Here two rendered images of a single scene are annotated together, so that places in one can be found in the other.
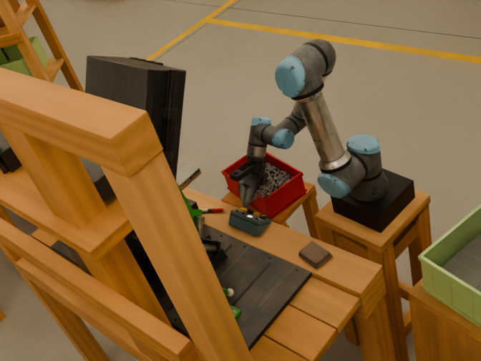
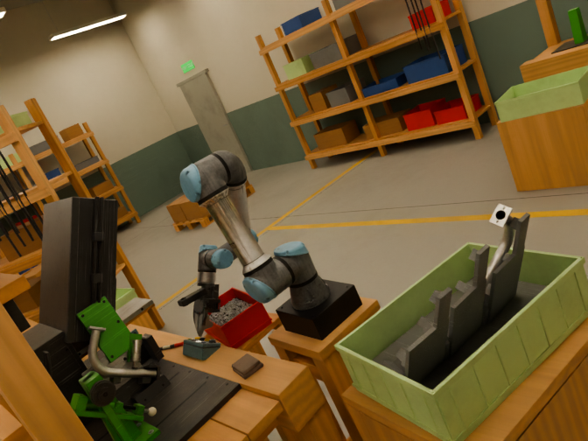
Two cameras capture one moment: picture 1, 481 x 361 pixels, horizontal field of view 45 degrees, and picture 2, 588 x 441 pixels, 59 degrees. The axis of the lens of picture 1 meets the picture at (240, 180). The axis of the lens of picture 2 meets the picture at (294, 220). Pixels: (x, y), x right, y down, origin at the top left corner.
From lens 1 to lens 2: 0.85 m
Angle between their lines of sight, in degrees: 21
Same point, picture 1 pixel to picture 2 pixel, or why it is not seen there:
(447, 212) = not seen: hidden behind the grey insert
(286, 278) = (214, 393)
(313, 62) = (210, 166)
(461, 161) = not seen: hidden behind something
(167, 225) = not seen: outside the picture
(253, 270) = (187, 391)
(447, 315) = (374, 410)
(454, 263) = (384, 355)
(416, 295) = (348, 396)
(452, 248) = (381, 339)
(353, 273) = (277, 377)
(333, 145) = (246, 246)
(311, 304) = (231, 415)
